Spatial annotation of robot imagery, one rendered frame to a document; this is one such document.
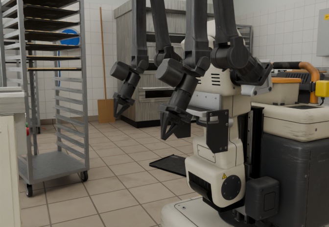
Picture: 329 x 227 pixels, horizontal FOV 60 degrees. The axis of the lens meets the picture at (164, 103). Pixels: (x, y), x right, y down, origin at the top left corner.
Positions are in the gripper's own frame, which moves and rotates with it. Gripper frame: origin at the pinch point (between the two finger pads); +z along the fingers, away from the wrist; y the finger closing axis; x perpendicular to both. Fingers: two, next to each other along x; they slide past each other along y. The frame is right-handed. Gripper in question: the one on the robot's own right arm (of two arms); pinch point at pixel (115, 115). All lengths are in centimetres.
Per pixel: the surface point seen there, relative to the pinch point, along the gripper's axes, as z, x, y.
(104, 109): 2, 120, -372
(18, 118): 13.0, -35.5, 16.9
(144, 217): 54, 65, -44
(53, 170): 62, 19, -121
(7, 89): 7.7, -41.0, -8.2
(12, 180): 30.2, -29.6, 21.9
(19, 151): 22.4, -30.9, 17.0
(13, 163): 25.3, -31.5, 21.8
